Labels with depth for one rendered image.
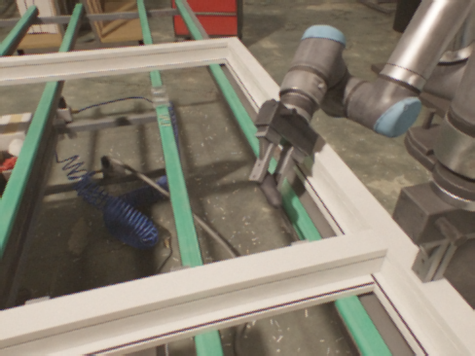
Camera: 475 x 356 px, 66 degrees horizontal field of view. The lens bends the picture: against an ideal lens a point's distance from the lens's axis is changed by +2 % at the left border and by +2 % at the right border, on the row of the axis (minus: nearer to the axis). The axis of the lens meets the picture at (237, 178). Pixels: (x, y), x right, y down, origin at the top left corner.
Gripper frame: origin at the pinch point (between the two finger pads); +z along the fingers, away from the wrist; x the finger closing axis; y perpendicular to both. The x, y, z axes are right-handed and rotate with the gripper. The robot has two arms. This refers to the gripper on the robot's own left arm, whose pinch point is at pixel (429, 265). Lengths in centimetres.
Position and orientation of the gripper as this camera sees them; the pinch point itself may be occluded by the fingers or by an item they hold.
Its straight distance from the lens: 57.3
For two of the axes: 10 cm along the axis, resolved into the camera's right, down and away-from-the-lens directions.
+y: 2.5, 5.9, -7.7
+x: 9.7, -1.7, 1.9
